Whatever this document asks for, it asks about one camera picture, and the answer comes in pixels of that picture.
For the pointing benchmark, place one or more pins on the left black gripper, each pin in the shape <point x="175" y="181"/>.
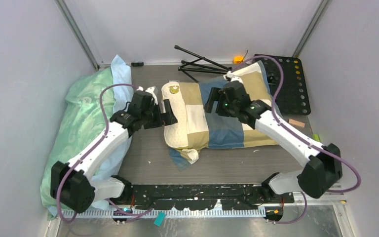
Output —
<point x="163" y="119"/>

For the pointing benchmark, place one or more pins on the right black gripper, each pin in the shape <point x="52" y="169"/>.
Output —
<point x="216" y="94"/>

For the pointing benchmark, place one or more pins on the white quilted pillow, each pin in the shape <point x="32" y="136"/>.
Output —
<point x="176" y="135"/>

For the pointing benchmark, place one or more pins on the blue beige checkered pillow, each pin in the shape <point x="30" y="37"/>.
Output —
<point x="197" y="129"/>

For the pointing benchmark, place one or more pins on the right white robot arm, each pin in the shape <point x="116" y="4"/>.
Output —
<point x="319" y="170"/>

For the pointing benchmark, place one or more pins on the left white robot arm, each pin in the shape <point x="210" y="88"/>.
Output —
<point x="71" y="182"/>

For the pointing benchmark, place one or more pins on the light blue pillow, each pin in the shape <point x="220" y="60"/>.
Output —
<point x="121" y="73"/>

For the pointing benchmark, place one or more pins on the green patterned pillow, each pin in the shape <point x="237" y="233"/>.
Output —
<point x="81" y="124"/>

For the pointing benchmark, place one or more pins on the black folding tripod stand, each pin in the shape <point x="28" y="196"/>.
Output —
<point x="200" y="65"/>

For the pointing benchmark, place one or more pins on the orange small block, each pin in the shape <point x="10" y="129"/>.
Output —
<point x="238" y="59"/>

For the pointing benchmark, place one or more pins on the small black clip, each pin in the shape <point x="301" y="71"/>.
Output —
<point x="137" y="64"/>

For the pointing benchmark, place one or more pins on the black perforated board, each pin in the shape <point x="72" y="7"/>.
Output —
<point x="292" y="98"/>

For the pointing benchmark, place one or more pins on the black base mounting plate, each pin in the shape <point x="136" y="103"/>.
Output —
<point x="201" y="197"/>

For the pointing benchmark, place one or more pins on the tan wooden block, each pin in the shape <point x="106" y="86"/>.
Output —
<point x="296" y="123"/>

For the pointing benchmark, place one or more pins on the teal tape piece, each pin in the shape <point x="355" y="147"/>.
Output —
<point x="159" y="219"/>

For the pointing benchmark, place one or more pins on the green small block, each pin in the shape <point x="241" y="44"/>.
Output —
<point x="316" y="137"/>

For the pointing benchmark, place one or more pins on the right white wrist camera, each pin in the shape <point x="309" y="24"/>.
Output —
<point x="231" y="77"/>

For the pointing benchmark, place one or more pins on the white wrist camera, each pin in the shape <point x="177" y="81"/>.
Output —
<point x="231" y="77"/>
<point x="152" y="90"/>

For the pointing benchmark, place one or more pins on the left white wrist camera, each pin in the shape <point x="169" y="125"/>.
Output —
<point x="152" y="90"/>

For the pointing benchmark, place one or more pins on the aluminium slotted rail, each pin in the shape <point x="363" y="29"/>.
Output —
<point x="266" y="211"/>

